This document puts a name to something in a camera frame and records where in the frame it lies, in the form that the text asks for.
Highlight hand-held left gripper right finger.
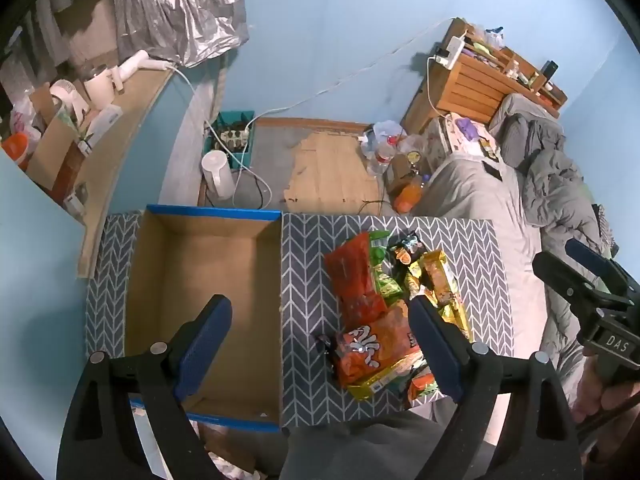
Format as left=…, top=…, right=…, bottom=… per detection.
left=407, top=295, right=586, bottom=480

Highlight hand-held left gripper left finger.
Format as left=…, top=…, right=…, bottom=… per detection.
left=57, top=294, right=234, bottom=480

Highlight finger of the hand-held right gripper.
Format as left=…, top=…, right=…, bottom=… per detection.
left=532, top=252, right=624, bottom=326
left=565, top=238, right=634, bottom=306

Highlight yellow orange snack packet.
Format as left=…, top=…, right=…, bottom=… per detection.
left=417, top=250, right=458, bottom=306

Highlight orange snack bag white letters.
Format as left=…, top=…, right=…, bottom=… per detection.
left=330, top=300, right=426, bottom=388

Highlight blue-rimmed cardboard box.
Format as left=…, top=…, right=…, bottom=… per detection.
left=122, top=204, right=284, bottom=433

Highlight red-orange snack bag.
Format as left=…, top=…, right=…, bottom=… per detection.
left=324, top=232, right=388, bottom=333

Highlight person's right hand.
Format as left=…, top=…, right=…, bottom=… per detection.
left=572, top=355, right=640, bottom=425

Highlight grey duvet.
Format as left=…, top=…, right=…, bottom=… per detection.
left=492, top=92, right=618, bottom=376

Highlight dark snack packet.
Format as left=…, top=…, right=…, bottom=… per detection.
left=390, top=232, right=426, bottom=266

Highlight grey bed sheet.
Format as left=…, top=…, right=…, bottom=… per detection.
left=415, top=150, right=556, bottom=341

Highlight orange drink bottle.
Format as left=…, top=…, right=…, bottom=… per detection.
left=394, top=180, right=426, bottom=213

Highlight white kettle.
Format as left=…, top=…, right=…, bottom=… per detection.
left=201, top=150, right=234, bottom=200

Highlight purple cloth item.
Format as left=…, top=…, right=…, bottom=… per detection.
left=456, top=117, right=481, bottom=143

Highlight teal basket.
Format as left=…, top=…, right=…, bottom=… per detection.
left=204, top=111, right=256, bottom=173

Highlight clear plastic bottle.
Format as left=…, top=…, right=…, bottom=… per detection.
left=370, top=140, right=401, bottom=176

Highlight wooden headboard shelf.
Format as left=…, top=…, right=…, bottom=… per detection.
left=402, top=17, right=568, bottom=133

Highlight wooden side shelf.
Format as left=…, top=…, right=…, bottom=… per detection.
left=0, top=67, right=176, bottom=278

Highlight white power strip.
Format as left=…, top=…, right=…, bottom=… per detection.
left=435, top=35, right=466, bottom=68

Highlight small brown cardboard box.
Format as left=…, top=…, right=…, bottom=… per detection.
left=25, top=90, right=88, bottom=201

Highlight orange lidded container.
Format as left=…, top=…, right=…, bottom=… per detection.
left=1, top=132, right=31, bottom=171

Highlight white paper roll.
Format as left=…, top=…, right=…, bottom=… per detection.
left=82, top=70, right=115, bottom=106

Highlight white hair dryer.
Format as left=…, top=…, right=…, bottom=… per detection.
left=112, top=50, right=176, bottom=92

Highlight silver foil curtain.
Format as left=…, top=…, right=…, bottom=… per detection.
left=111, top=0, right=250, bottom=68

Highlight white wall cable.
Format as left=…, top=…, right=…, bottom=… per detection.
left=252, top=17, right=453, bottom=126

